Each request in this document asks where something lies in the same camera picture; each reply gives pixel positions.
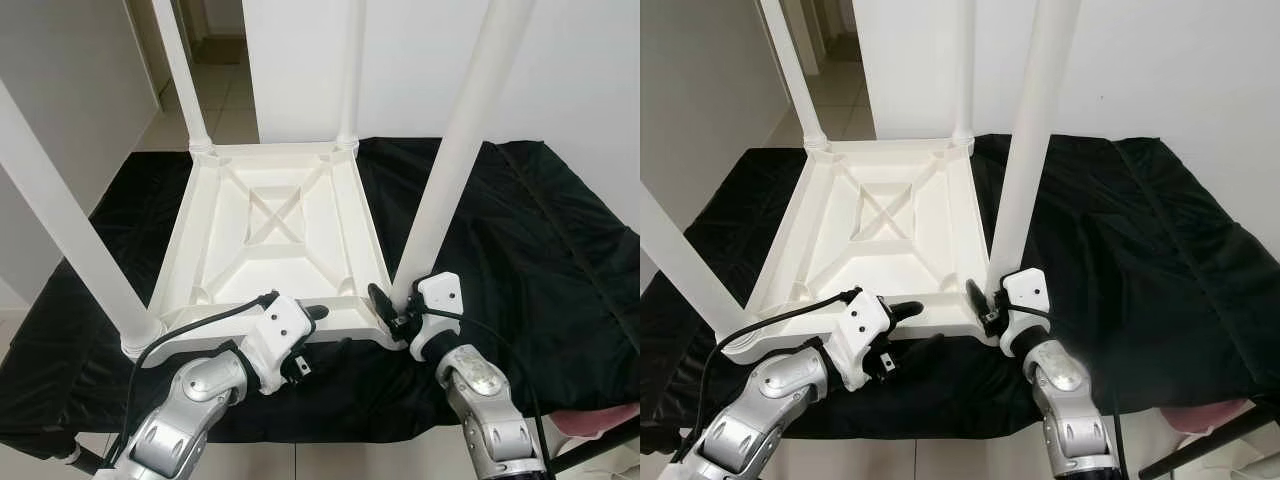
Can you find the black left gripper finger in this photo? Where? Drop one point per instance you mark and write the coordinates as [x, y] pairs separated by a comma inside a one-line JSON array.
[[918, 346], [315, 312], [905, 309], [328, 350]]

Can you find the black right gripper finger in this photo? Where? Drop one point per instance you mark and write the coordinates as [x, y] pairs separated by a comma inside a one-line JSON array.
[[978, 300], [383, 305]]

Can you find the white plastic table top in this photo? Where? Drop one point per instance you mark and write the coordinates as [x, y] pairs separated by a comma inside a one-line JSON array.
[[280, 210], [880, 210]]

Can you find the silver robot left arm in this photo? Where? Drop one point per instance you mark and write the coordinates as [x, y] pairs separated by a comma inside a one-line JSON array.
[[760, 410], [185, 410]]

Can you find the pink fabric slipper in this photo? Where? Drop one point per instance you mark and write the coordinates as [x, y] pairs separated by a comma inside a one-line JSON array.
[[598, 418], [1205, 416]]

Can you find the brown door mat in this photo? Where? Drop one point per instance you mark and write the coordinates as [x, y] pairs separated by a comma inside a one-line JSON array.
[[226, 50], [842, 46]]

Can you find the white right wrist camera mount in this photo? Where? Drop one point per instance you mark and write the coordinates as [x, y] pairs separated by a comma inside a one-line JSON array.
[[440, 300], [1028, 295]]

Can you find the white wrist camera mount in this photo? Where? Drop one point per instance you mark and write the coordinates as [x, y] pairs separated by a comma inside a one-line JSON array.
[[440, 300], [278, 325], [860, 322], [1028, 295]]

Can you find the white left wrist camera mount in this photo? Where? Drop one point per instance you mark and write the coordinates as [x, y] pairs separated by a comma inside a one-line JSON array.
[[860, 322], [278, 325]]

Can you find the white door frame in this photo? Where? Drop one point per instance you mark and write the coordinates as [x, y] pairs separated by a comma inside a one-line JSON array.
[[190, 30], [812, 30]]

